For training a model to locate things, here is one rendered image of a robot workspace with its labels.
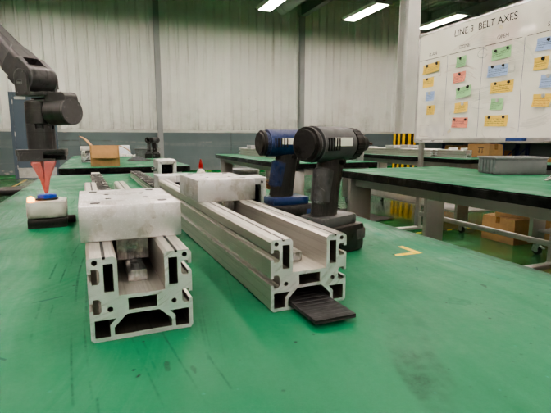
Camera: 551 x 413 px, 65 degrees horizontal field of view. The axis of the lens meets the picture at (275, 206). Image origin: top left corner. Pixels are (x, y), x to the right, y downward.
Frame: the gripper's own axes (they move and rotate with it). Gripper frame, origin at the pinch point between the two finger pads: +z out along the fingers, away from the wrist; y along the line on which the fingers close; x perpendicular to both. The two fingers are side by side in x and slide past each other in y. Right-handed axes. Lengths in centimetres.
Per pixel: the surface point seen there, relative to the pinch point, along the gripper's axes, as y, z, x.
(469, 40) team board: 302, -90, 161
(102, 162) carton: 20, 4, 231
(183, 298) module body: 17, 6, -67
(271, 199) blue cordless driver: 46, 3, -23
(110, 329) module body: 10, 8, -67
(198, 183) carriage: 26.7, -3.0, -36.0
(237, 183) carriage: 34.0, -2.8, -36.0
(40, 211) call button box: -1.2, 4.6, -3.9
